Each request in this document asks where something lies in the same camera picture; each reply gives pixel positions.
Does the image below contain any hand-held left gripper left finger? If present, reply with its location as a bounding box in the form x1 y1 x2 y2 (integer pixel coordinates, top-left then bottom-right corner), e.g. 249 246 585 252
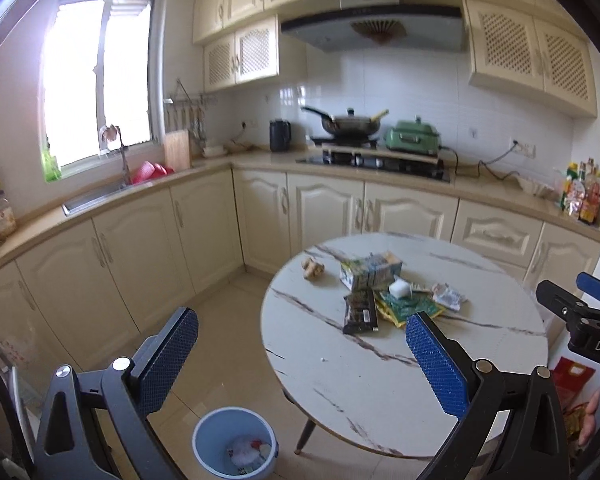
32 306 201 480

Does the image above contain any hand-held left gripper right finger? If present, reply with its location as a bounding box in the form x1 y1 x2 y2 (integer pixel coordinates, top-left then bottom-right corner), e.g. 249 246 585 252
404 311 573 480

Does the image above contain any red white checkered snack packet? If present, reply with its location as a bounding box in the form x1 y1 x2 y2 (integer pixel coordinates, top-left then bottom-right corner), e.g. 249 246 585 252
431 282 468 311

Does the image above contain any blue trash bin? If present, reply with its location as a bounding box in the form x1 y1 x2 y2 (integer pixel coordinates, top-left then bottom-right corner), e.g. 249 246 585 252
192 407 280 480

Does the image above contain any person's right hand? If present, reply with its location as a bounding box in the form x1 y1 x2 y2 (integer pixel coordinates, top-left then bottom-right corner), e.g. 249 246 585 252
577 387 600 448

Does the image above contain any red cardboard box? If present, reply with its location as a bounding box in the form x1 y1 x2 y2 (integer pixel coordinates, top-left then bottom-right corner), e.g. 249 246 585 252
552 357 597 411

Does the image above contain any yellow green snack packet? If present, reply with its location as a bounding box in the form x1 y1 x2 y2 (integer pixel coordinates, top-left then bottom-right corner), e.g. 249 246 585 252
375 290 406 328

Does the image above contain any round marble table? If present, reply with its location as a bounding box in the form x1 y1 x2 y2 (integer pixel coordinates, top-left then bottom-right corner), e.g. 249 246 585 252
260 232 551 458

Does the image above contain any cluster of condiment bottles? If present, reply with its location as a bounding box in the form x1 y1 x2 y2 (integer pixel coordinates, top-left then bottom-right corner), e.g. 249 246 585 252
560 158 600 225

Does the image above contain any black snack packet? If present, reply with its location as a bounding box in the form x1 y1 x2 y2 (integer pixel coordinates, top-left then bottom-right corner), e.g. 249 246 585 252
342 288 379 336

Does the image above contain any white bowl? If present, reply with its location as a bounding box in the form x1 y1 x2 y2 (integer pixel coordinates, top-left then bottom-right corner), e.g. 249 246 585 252
517 177 556 196

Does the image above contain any printed drink carton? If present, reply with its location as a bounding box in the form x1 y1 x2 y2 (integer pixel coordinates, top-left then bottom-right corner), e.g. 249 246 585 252
339 252 403 292

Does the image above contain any beige kitchen countertop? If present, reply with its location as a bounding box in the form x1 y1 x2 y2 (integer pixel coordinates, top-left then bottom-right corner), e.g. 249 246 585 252
0 147 600 281

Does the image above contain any steel sink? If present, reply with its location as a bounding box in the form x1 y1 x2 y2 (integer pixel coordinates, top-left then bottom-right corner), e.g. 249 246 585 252
62 182 131 217

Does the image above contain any red plastic basin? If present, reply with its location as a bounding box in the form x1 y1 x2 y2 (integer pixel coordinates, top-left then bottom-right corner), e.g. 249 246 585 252
131 161 175 184

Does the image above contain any metal faucet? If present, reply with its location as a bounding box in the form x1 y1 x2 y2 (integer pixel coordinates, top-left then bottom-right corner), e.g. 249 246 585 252
100 124 131 186

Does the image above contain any wooden cutting board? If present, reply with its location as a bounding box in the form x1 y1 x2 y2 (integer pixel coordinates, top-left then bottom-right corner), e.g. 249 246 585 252
163 129 191 171

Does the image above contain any black glass gas stove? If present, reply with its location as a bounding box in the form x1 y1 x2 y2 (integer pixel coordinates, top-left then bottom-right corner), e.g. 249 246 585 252
296 152 452 183

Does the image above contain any large cooking oil bottle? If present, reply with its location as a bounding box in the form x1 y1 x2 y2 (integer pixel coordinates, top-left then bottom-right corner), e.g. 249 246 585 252
0 164 18 242

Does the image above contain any green electric cooker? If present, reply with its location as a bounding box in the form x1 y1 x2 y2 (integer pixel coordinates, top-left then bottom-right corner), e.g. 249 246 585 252
383 116 443 155

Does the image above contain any green dish soap bottle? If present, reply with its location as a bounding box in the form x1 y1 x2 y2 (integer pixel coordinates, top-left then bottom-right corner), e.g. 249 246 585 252
42 142 63 183

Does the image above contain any cream lattice door cabinet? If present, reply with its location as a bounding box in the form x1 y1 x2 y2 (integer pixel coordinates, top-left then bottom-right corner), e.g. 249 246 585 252
462 0 598 118
202 15 281 93

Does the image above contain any black electric kettle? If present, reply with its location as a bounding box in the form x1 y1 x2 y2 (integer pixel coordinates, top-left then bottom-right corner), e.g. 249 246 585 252
270 119 292 153

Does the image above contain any portable black burner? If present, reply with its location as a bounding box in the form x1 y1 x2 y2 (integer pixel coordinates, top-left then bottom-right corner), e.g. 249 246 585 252
309 132 381 148

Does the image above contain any black wok with lid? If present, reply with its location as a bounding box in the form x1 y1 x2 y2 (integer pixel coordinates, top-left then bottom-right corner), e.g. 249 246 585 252
301 106 390 137

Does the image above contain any sliding window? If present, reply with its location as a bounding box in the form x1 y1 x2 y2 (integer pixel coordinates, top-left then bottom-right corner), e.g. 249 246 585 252
40 0 158 171

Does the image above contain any black range hood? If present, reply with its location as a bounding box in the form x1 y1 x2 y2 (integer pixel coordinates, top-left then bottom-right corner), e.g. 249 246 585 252
280 0 468 53

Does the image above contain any black power cable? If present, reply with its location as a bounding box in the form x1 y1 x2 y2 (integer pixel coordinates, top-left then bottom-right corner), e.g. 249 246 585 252
440 142 518 181

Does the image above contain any wall utensil rack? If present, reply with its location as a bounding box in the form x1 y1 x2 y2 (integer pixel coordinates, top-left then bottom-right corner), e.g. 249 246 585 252
164 79 217 141

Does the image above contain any cream wall cabinet row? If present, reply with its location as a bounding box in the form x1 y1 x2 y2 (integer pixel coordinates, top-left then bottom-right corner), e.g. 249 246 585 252
192 0 571 43

